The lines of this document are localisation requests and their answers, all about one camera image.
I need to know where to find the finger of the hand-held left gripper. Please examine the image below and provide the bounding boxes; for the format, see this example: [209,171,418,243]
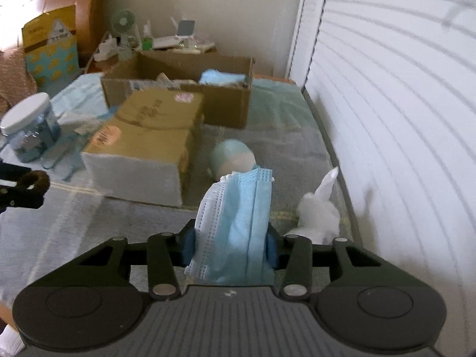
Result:
[0,188,44,213]
[0,162,32,187]

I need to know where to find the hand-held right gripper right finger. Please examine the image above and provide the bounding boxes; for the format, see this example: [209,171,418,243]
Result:
[266,227,406,301]

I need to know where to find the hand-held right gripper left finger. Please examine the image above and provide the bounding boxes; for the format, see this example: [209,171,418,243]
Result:
[56,220,198,302]

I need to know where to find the brown hair tie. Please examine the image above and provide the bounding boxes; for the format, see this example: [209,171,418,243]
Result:
[17,170,51,195]

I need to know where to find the blue face mask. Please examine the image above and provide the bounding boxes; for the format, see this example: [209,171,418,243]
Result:
[198,69,250,87]
[184,167,276,286]

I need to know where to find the cardboard box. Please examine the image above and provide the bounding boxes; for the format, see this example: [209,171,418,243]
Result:
[101,50,255,129]

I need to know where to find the clear jar with white lid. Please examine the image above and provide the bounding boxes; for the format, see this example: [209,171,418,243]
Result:
[0,92,62,163]

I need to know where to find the white plush toy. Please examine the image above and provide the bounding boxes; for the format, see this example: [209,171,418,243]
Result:
[284,165,341,245]

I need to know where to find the clear plastic wrapper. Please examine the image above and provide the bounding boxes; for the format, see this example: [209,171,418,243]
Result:
[59,112,109,138]

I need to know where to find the floral brown cloth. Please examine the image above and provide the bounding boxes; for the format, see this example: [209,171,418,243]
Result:
[0,46,38,117]

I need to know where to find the light blue towel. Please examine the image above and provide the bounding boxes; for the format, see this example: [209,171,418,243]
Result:
[48,72,120,127]

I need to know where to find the teal and white sock ball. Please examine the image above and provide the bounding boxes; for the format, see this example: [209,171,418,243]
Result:
[211,138,258,181]

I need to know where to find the yellow bag with duck print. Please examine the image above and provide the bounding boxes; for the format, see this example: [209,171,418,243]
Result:
[21,4,80,90]

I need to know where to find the brown paper tissue pack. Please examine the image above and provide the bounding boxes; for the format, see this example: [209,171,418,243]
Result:
[81,89,205,208]

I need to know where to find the wooden nightstand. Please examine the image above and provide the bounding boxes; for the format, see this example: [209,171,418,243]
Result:
[87,43,218,74]

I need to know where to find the teal towel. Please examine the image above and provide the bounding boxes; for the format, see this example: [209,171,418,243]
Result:
[251,78,311,132]

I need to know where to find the white power strip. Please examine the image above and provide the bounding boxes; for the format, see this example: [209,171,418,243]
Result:
[93,36,120,62]

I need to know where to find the wooden headboard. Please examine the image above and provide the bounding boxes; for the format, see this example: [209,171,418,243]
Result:
[0,0,109,71]

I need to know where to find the small white desk fan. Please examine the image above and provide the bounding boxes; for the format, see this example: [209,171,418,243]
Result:
[110,8,137,60]

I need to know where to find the green spray bottle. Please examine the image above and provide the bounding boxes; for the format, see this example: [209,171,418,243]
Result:
[141,20,155,51]

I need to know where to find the white louvered doors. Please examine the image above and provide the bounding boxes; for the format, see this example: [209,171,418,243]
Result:
[286,0,476,306]

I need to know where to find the white router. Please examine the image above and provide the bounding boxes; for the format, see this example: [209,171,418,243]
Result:
[152,17,197,50]

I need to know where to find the small white screen device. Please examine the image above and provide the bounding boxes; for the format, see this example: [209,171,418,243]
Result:
[178,19,196,38]

